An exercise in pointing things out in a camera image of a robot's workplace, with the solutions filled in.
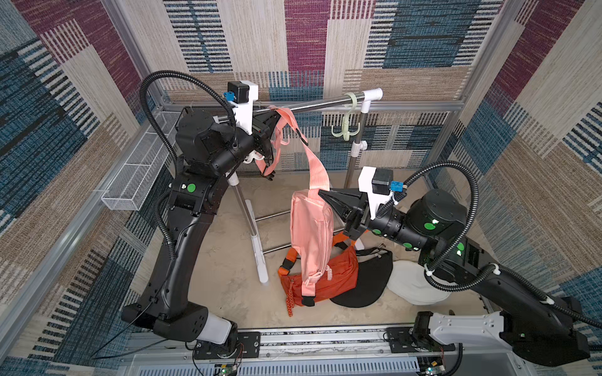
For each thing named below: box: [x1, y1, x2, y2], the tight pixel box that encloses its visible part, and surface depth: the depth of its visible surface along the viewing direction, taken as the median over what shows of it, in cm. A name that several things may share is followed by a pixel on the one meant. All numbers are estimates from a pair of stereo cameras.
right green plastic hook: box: [330, 91, 361, 141], surface depth 67 cm
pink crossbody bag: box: [256, 107, 334, 307], surface depth 62 cm
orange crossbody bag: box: [278, 231, 360, 318], surface depth 82 cm
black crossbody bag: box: [329, 243, 394, 308], surface depth 84 cm
